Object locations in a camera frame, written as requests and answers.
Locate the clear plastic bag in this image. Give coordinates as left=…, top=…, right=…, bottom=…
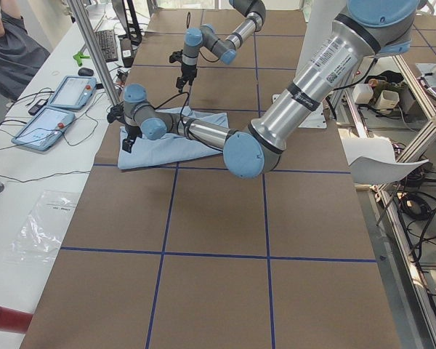
left=4, top=190, right=81, bottom=265

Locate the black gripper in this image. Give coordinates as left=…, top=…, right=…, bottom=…
left=169, top=50, right=198, bottom=91
left=107, top=103, right=142, bottom=152

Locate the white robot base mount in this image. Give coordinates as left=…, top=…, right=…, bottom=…
left=299, top=104, right=327, bottom=129

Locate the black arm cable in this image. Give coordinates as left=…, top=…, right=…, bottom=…
left=185, top=12, right=226, bottom=63
left=154, top=90, right=233, bottom=146

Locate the teach pendant tablet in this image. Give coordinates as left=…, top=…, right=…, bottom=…
left=47, top=76, right=97, bottom=111
left=11, top=106, right=76, bottom=152

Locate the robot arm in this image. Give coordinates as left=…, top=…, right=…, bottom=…
left=107, top=1, right=423, bottom=178
left=169, top=0, right=266, bottom=92

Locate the black computer mouse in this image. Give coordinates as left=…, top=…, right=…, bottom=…
left=78, top=67, right=94, bottom=76

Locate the green plastic tool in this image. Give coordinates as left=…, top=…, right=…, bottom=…
left=73, top=52, right=90, bottom=67

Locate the white curved sheet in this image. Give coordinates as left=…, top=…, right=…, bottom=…
left=341, top=137, right=429, bottom=185

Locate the black phone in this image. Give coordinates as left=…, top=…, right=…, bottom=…
left=28, top=99, right=47, bottom=116

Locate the red cylinder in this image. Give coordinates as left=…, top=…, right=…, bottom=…
left=0, top=306, right=33, bottom=334

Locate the black keyboard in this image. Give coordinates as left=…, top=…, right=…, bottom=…
left=94, top=29, right=118, bottom=62

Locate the person in grey shirt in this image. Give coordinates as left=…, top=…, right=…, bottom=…
left=0, top=1, right=50, bottom=101

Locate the aluminium frame post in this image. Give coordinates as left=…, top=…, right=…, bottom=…
left=68, top=0, right=120, bottom=106

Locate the light blue button-up shirt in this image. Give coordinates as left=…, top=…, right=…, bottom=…
left=118, top=106, right=229, bottom=170

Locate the lower teach pendant tablet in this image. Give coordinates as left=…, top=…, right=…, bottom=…
left=11, top=106, right=76, bottom=152

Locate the upper teach pendant tablet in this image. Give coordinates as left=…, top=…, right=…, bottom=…
left=47, top=76, right=97, bottom=111

